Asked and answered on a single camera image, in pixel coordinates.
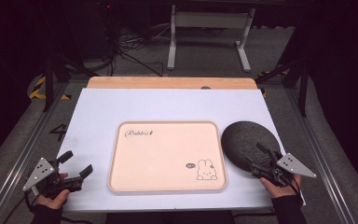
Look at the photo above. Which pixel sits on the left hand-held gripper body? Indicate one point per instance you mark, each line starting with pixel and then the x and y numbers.
pixel 40 174

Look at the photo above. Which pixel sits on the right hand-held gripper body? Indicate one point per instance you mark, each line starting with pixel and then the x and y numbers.
pixel 293 166

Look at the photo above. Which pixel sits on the dark grey round plate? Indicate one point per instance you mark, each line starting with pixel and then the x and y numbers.
pixel 239 143

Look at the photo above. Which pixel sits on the person's right hand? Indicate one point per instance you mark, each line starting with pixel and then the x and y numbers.
pixel 287 190

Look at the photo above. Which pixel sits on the person's left hand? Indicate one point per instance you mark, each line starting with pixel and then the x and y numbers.
pixel 55 200

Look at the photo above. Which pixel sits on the white board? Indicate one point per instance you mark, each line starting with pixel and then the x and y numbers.
pixel 99 112

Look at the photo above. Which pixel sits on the yellow and black floor tape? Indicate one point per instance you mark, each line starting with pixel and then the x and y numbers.
pixel 38 90

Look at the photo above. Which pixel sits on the black tripod stand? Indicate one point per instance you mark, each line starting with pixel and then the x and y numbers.
pixel 303 87
pixel 48 81

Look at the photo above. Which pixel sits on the pink tray with rabbit print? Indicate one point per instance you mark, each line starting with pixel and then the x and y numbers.
pixel 164 158

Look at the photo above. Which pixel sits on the person's dark clothing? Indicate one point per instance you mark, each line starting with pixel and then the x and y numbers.
pixel 171 218

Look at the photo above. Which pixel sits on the wooden table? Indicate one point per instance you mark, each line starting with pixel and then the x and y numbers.
pixel 167 82

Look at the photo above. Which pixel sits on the white metal stand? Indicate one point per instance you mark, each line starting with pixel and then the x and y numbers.
pixel 209 20

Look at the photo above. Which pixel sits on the aluminium rail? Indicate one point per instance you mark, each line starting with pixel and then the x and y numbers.
pixel 317 149
pixel 18 155

